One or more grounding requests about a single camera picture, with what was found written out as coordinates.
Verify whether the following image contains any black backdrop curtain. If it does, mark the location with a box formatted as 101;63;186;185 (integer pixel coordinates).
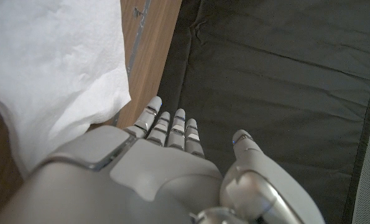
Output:
156;0;370;224

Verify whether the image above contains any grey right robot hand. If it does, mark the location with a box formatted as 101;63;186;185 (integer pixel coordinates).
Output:
0;95;326;224

